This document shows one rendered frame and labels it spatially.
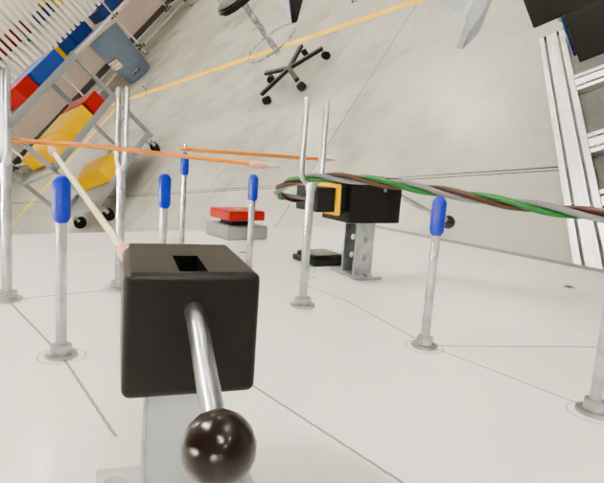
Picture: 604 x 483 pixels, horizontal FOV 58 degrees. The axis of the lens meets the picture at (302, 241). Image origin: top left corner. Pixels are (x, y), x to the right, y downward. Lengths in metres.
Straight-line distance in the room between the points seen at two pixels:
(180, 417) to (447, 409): 0.13
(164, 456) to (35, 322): 0.19
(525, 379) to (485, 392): 0.03
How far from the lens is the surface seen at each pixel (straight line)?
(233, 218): 0.65
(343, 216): 0.46
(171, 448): 0.17
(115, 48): 7.35
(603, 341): 0.27
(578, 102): 2.01
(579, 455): 0.24
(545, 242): 1.92
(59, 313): 0.28
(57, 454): 0.21
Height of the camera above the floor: 1.41
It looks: 34 degrees down
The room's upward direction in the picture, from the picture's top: 41 degrees counter-clockwise
